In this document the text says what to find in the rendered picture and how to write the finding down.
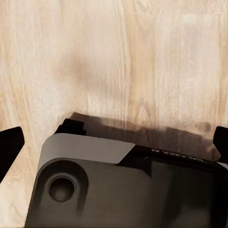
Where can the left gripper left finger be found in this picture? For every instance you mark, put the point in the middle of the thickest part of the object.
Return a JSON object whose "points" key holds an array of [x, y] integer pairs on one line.
{"points": [[11, 143]]}

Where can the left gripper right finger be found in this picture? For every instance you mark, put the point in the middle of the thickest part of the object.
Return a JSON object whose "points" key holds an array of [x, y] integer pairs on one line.
{"points": [[220, 141]]}

